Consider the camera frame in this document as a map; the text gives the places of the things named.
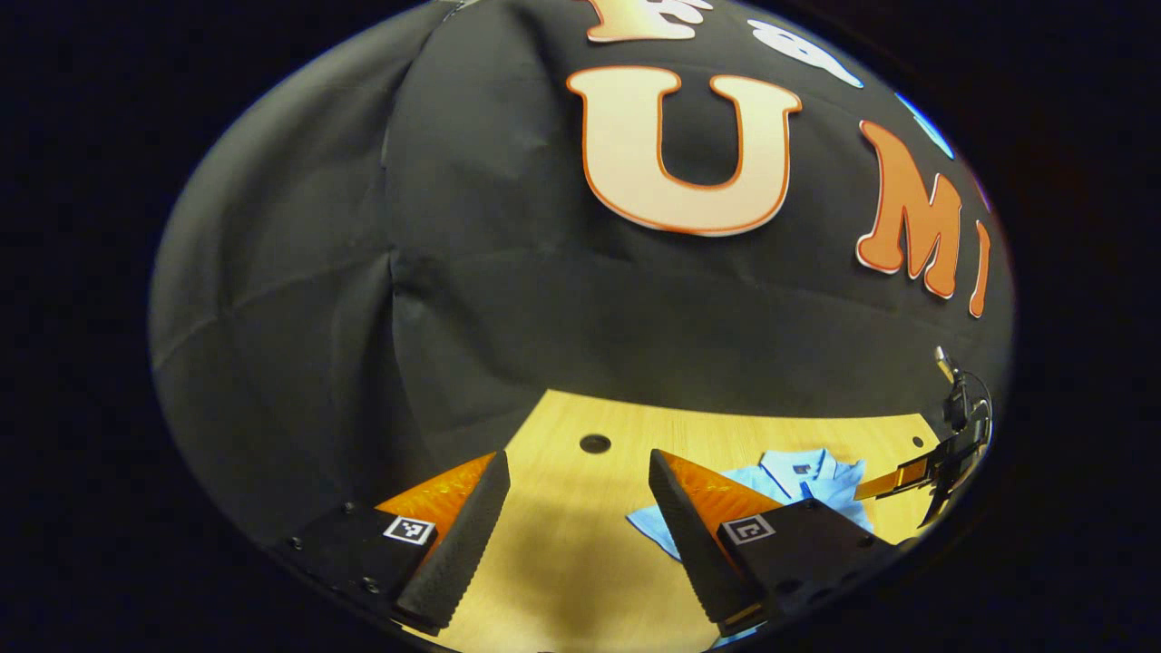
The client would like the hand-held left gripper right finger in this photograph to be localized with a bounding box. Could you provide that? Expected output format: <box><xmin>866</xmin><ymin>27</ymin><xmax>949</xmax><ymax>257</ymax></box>
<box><xmin>647</xmin><ymin>448</ymin><xmax>915</xmax><ymax>639</ymax></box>

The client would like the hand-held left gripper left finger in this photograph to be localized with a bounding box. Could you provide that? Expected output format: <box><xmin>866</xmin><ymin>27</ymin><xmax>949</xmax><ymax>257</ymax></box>
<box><xmin>259</xmin><ymin>450</ymin><xmax>512</xmax><ymax>636</ymax></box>

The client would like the light blue T-shirt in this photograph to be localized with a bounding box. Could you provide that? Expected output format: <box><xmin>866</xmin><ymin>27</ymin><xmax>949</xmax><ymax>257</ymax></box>
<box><xmin>626</xmin><ymin>447</ymin><xmax>876</xmax><ymax>648</ymax></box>

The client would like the black backdrop cloth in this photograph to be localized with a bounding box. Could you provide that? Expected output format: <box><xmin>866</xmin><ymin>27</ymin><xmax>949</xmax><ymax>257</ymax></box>
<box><xmin>150</xmin><ymin>0</ymin><xmax>1017</xmax><ymax>545</ymax></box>

